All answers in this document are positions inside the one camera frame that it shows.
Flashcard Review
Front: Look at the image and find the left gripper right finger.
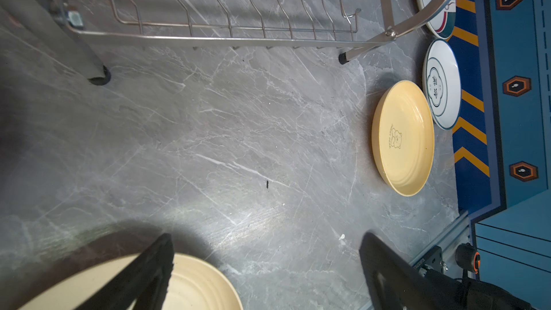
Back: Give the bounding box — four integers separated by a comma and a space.
360, 231, 456, 309

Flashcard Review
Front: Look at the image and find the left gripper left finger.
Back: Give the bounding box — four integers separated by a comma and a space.
77, 233, 174, 309

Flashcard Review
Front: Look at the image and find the cream round plate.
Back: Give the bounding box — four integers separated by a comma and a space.
21, 253, 243, 309

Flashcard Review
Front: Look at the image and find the yellow round plate with bear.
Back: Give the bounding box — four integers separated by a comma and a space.
371, 80, 435, 197

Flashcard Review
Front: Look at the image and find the steel two-tier dish rack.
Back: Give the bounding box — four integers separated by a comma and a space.
0, 0, 470, 87

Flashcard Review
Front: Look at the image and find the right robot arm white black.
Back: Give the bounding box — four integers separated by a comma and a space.
426, 271, 534, 310

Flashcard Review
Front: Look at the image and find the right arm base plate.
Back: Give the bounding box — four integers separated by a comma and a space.
413, 245, 448, 276

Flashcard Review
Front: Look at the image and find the aluminium front rail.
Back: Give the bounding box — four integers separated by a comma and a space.
356, 210, 472, 310

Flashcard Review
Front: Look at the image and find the white plate thin green ring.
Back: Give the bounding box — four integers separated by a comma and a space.
422, 39, 462, 131

